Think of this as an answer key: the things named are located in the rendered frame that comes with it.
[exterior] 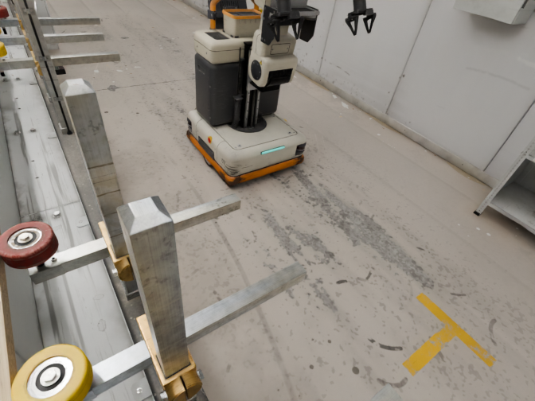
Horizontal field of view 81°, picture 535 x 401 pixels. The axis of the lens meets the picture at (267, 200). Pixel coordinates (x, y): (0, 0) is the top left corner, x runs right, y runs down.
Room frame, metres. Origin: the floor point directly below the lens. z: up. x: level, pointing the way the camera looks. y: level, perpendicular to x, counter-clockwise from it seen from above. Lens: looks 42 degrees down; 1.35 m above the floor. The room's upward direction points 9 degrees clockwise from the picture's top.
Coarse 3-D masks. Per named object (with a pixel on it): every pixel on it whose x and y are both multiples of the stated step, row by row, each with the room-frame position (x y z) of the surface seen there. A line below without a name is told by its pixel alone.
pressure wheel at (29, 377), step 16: (48, 352) 0.14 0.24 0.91; (64, 352) 0.14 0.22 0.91; (80, 352) 0.15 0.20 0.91; (32, 368) 0.12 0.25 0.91; (48, 368) 0.12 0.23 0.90; (64, 368) 0.13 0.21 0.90; (80, 368) 0.13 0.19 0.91; (16, 384) 0.10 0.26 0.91; (32, 384) 0.10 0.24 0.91; (48, 384) 0.11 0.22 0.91; (64, 384) 0.11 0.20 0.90; (80, 384) 0.11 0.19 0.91; (16, 400) 0.09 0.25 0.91; (32, 400) 0.09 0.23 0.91; (48, 400) 0.09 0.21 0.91; (64, 400) 0.09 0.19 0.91; (80, 400) 0.10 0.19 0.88
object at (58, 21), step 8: (0, 24) 1.45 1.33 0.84; (8, 24) 1.47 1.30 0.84; (16, 24) 1.49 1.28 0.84; (40, 24) 1.56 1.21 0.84; (48, 24) 1.58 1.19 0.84; (56, 24) 1.60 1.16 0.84; (64, 24) 1.62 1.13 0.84; (72, 24) 1.65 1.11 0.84; (80, 24) 1.67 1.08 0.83; (88, 24) 1.69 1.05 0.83; (96, 24) 1.72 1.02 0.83
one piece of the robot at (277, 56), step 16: (256, 0) 1.83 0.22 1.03; (256, 32) 1.78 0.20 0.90; (256, 48) 1.75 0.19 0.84; (272, 48) 1.74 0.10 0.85; (288, 48) 1.81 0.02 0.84; (256, 64) 1.73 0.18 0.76; (272, 64) 1.70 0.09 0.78; (288, 64) 1.78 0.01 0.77; (256, 80) 1.73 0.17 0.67; (288, 80) 1.82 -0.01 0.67
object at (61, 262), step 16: (192, 208) 0.51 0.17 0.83; (208, 208) 0.52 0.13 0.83; (224, 208) 0.53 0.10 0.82; (176, 224) 0.46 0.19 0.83; (192, 224) 0.48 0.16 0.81; (96, 240) 0.38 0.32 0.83; (64, 256) 0.33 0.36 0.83; (80, 256) 0.33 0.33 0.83; (96, 256) 0.35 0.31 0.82; (32, 272) 0.29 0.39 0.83; (48, 272) 0.30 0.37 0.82; (64, 272) 0.31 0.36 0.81
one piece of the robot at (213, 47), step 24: (216, 0) 2.03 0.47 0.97; (216, 48) 1.81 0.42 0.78; (240, 48) 1.91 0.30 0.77; (216, 72) 1.81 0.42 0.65; (240, 72) 1.91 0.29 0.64; (216, 96) 1.81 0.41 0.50; (240, 96) 1.87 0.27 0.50; (264, 96) 2.06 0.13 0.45; (216, 120) 1.81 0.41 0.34; (240, 120) 1.92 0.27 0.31
